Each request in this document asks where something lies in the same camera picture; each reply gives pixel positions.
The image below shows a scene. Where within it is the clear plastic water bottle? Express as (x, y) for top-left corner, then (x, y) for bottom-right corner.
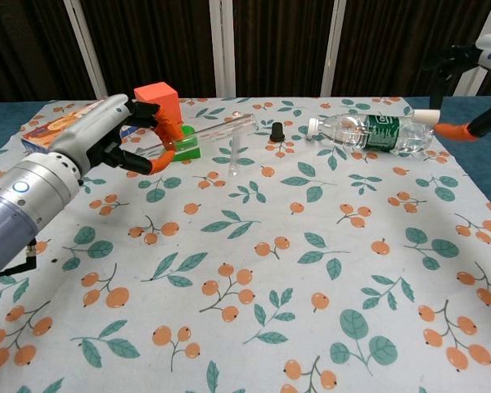
(308, 113), (435, 156)

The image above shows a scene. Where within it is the white metal frame post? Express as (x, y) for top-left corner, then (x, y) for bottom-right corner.
(453, 0), (491, 97)
(321, 0), (348, 98)
(63, 0), (107, 102)
(208, 0), (237, 99)

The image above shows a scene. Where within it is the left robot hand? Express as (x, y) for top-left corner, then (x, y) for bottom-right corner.
(51, 93), (183, 181)

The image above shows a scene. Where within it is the orange cube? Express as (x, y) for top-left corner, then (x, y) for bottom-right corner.
(133, 81), (184, 133)

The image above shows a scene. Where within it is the clear glass test tube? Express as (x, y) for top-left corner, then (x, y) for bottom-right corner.
(137, 113), (258, 159)

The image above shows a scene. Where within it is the black curtain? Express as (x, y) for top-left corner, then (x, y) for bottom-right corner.
(0, 0), (491, 107)

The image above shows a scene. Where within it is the green toy block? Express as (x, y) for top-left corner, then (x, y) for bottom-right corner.
(172, 124), (202, 161)

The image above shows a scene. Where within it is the clear glass rod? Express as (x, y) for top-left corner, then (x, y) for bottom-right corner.
(227, 110), (242, 178)

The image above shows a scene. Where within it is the floral tablecloth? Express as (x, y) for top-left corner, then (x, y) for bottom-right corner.
(0, 97), (491, 393)

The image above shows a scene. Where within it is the small white cork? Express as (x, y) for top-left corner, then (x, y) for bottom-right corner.
(412, 108), (441, 124)

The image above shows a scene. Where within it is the orange biscuit box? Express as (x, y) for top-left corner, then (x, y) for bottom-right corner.
(20, 99), (140, 155)

